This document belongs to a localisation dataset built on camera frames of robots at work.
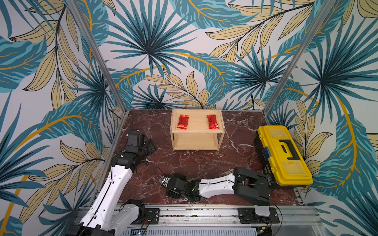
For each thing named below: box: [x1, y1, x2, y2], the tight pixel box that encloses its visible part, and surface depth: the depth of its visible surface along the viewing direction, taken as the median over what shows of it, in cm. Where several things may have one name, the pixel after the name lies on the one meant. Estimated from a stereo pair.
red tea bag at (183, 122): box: [176, 114, 190, 130], surface depth 86 cm
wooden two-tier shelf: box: [169, 108, 226, 151], surface depth 90 cm
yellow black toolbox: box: [253, 125, 314, 188], surface depth 79 cm
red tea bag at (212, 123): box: [206, 114, 220, 130], surface depth 85 cm
